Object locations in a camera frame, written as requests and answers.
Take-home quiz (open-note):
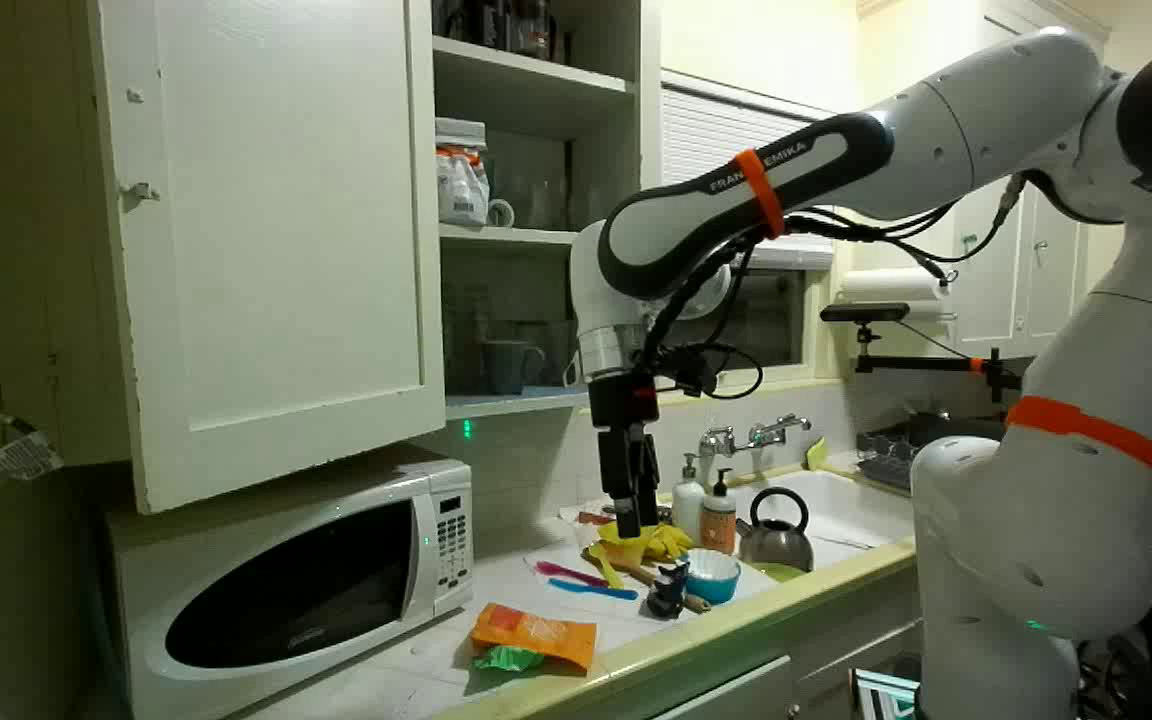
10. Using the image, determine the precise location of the orange snack packet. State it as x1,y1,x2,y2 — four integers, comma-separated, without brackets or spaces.
469,605,597,671

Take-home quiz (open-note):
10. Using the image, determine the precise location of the white cabinet door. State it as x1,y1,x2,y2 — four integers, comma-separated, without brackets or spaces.
91,0,443,511

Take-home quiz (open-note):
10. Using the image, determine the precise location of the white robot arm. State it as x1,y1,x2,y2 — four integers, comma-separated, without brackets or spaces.
566,28,1152,720

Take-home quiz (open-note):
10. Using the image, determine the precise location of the blue bowl with filters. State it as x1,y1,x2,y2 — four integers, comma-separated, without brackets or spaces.
683,547,738,605

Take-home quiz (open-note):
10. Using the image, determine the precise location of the pink plastic spoon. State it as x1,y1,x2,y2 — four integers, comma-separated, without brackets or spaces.
533,562,607,587

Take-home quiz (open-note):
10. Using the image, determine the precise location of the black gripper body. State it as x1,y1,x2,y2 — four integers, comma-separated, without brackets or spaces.
586,377,660,430

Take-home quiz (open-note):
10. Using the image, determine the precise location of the white jar on shelf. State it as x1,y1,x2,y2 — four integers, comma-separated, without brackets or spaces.
435,118,492,230

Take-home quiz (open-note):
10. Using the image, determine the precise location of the white soap bottle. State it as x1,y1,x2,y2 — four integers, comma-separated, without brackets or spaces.
671,453,705,545

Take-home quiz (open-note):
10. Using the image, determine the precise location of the green small packet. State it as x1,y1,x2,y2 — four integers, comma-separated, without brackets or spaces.
475,645,548,677

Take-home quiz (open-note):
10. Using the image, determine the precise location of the white mug on shelf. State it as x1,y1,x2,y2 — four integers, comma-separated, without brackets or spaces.
488,197,516,230

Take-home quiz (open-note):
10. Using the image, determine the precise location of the open white wall cabinet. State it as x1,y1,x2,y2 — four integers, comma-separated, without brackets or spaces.
433,0,660,421

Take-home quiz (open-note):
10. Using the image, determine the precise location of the black camera on stand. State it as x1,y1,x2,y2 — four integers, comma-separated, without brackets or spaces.
819,299,911,373

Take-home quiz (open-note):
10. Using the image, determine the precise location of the white microwave oven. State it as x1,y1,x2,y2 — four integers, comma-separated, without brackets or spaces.
100,447,473,720

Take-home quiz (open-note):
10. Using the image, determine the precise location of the paper towel roll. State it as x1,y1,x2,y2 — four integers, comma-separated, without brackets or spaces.
838,270,947,312

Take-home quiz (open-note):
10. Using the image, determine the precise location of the dish rack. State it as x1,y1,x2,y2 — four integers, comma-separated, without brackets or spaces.
854,411,1004,490

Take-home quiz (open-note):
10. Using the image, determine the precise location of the grey mug lower shelf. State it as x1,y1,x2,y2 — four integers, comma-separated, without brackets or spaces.
484,340,544,396

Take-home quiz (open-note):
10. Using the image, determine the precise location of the blue plastic spoon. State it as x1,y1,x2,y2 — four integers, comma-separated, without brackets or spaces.
548,577,638,602

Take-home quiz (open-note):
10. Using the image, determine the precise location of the chrome sink faucet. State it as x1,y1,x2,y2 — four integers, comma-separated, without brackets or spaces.
695,411,810,484

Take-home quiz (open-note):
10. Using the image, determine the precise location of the orange soap bottle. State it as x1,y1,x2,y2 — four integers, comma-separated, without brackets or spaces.
699,476,737,555

